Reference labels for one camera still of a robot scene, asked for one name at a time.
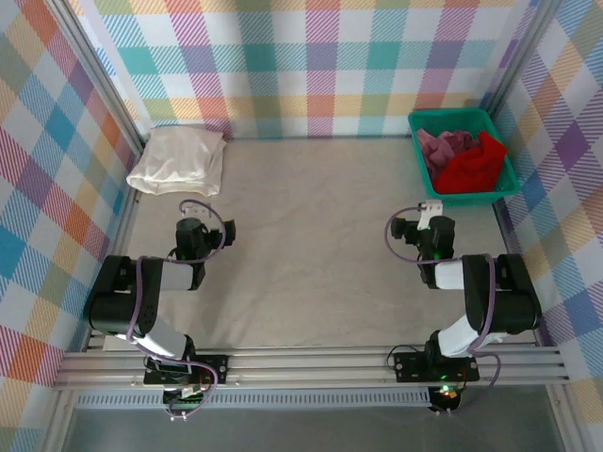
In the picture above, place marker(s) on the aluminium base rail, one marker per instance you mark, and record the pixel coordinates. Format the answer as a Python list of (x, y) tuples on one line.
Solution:
[(306, 367)]

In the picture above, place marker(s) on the left controller board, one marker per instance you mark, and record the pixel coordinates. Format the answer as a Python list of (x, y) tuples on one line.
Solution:
[(186, 400)]

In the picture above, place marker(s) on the maroon t-shirt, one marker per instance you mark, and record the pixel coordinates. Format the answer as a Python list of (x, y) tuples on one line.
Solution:
[(440, 150)]

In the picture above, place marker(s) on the cream folded t-shirt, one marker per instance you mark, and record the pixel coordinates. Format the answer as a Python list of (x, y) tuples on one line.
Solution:
[(174, 160)]

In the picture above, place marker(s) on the green plastic basket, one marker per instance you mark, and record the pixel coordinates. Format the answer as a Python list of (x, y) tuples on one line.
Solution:
[(447, 113)]

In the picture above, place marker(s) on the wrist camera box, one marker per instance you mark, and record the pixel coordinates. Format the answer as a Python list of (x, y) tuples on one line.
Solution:
[(398, 230), (229, 233)]

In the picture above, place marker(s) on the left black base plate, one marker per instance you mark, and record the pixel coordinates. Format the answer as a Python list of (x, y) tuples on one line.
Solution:
[(220, 367)]

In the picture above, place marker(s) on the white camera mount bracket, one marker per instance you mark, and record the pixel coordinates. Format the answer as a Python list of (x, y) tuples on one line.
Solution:
[(195, 213), (429, 209)]

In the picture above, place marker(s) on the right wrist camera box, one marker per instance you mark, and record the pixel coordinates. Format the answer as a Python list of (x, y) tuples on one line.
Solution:
[(398, 230)]

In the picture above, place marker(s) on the right controller board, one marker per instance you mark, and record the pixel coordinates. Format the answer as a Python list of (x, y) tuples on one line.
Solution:
[(446, 398)]

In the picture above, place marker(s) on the aluminium frame post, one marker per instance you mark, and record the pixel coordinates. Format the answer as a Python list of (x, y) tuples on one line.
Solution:
[(518, 52), (94, 70)]

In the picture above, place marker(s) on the red t-shirt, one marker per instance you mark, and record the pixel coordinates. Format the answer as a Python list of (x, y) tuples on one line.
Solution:
[(471, 169)]

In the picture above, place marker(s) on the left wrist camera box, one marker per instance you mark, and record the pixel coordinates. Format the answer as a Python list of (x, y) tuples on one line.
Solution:
[(229, 233)]

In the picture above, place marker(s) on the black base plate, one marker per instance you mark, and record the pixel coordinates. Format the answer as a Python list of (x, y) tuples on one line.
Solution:
[(220, 367), (406, 367)]

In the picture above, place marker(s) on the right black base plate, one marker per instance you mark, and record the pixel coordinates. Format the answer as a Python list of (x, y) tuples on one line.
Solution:
[(406, 367)]

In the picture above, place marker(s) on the controller board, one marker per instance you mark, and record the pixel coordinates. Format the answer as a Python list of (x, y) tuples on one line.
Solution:
[(186, 400), (446, 398)]

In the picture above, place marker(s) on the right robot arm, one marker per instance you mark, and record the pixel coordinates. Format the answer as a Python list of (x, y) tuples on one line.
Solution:
[(513, 292)]

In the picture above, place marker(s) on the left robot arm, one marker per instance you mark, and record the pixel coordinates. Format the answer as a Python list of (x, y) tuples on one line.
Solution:
[(118, 301)]

